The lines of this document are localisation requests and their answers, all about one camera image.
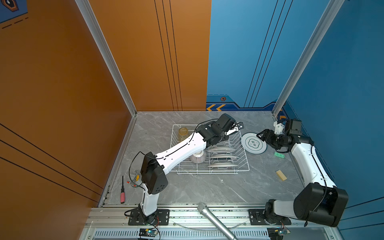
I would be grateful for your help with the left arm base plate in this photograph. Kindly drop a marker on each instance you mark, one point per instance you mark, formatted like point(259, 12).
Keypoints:
point(159, 218)

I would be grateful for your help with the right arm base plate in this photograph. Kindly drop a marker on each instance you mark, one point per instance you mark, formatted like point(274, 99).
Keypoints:
point(259, 217)

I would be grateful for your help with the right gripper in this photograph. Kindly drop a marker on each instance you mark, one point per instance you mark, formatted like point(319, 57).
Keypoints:
point(267, 136)

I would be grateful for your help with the green plastic block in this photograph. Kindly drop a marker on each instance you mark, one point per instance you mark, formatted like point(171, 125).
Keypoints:
point(279, 155)

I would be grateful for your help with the red handled screwdriver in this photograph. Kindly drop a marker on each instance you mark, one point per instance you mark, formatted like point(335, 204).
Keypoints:
point(122, 194)

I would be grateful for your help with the aluminium front rail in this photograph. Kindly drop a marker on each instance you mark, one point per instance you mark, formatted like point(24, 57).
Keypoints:
point(189, 222)

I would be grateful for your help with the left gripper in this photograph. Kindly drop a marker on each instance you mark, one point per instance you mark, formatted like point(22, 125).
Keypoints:
point(225, 137)

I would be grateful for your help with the white wire dish rack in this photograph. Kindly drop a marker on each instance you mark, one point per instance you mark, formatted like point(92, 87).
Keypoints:
point(234, 141)

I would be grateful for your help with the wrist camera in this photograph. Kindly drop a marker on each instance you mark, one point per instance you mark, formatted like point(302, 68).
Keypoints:
point(288, 127)
point(236, 127)

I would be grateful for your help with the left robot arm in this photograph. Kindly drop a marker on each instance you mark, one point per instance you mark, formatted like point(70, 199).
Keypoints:
point(155, 168)

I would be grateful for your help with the left circuit board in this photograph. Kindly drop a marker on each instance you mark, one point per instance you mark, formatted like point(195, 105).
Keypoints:
point(148, 234)

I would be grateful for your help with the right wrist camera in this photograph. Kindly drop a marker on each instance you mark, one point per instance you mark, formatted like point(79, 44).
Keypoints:
point(288, 127)

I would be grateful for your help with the wooden block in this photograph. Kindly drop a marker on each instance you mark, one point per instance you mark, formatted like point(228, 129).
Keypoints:
point(281, 175)

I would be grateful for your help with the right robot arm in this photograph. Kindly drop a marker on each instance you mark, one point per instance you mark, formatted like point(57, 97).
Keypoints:
point(321, 201)

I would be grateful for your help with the yellow plastic cup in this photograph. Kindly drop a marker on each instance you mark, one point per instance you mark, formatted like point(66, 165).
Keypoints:
point(183, 134)

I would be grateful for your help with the teal rimmed white plate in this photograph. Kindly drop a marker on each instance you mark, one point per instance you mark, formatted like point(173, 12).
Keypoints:
point(252, 144)

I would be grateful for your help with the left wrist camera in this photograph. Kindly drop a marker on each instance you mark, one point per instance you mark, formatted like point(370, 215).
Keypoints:
point(236, 127)

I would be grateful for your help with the right circuit board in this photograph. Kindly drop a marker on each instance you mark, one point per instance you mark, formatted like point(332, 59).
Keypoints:
point(277, 233)

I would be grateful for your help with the circuit board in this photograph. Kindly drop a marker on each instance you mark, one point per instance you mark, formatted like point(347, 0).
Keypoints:
point(277, 233)
point(148, 234)

